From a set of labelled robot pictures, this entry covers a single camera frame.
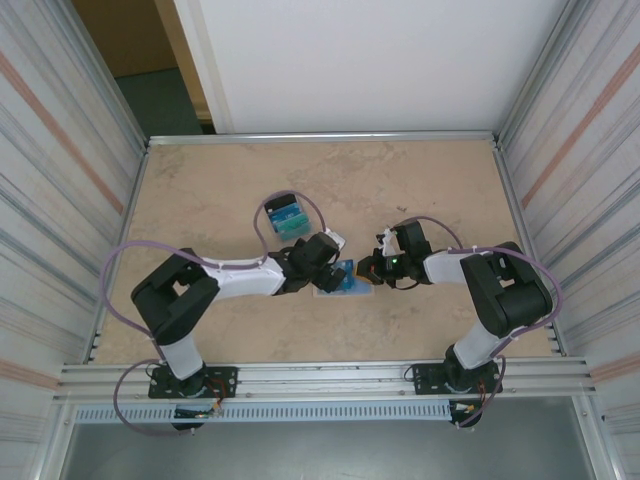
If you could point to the blue card white mark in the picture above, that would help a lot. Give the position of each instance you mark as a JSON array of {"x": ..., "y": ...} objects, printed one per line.
[{"x": 345, "y": 267}]

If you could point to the light blue card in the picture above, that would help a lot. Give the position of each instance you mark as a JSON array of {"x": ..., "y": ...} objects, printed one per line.
[{"x": 360, "y": 291}]

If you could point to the clear acrylic card box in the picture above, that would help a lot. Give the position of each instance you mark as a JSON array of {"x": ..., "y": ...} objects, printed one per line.
[{"x": 272, "y": 227}]

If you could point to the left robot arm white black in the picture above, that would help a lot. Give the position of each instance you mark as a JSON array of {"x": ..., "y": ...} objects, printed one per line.
[{"x": 245, "y": 277}]

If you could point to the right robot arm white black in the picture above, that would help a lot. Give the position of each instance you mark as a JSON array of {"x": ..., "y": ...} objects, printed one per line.
[{"x": 445, "y": 267}]

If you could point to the green card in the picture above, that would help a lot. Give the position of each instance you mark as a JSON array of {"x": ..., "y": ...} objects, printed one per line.
[{"x": 295, "y": 228}]

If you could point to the blue card with print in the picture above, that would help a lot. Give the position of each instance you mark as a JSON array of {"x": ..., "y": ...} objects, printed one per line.
[{"x": 285, "y": 216}]

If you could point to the black card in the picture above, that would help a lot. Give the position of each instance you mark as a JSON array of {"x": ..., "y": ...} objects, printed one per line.
[{"x": 277, "y": 201}]

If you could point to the aluminium table edge bar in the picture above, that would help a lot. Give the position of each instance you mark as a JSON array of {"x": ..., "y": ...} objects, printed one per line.
[
  {"x": 503, "y": 165},
  {"x": 123, "y": 250}
]

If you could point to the grey metal shelf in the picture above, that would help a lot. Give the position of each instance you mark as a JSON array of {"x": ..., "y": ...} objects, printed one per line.
[{"x": 320, "y": 455}]

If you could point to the small green circuit board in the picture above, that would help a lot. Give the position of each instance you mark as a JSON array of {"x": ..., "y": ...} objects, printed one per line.
[{"x": 192, "y": 413}]

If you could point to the aluminium mounting rail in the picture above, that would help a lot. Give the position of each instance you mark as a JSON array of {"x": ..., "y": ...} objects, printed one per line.
[{"x": 320, "y": 380}]

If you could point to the aluminium frame crossbar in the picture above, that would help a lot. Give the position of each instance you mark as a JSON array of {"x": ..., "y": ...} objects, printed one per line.
[{"x": 320, "y": 138}]

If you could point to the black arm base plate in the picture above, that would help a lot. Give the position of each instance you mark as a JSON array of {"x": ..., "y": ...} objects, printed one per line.
[
  {"x": 425, "y": 380},
  {"x": 225, "y": 375}
]

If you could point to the translucent corrugated enclosure panel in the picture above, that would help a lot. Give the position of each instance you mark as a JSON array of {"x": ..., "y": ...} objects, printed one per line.
[
  {"x": 40, "y": 200},
  {"x": 600, "y": 200}
]

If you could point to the aluminium frame post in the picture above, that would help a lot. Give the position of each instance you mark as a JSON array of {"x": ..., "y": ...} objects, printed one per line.
[
  {"x": 117, "y": 100},
  {"x": 537, "y": 75}
]

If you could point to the white door frame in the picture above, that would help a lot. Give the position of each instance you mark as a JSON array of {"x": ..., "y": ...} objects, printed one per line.
[{"x": 205, "y": 65}]

